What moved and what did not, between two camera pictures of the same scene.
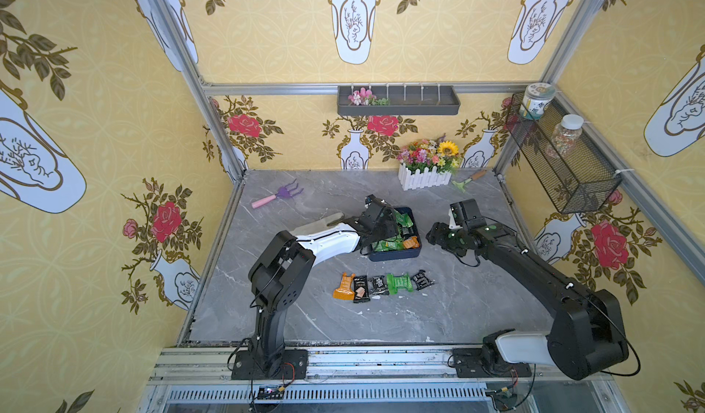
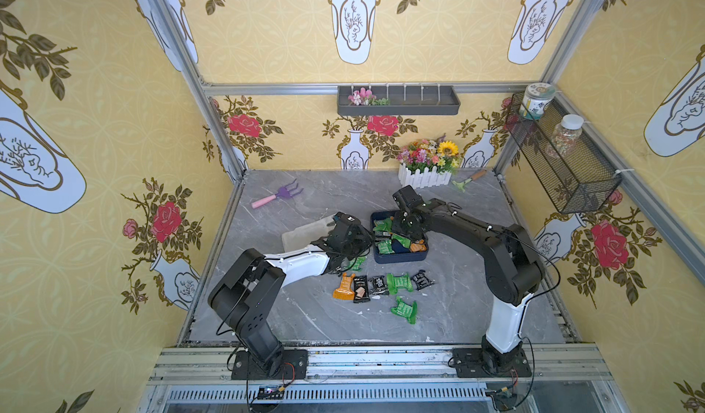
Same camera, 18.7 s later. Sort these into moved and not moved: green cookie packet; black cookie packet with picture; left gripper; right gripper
Moved: left gripper; right gripper
Not moved: black cookie packet with picture; green cookie packet
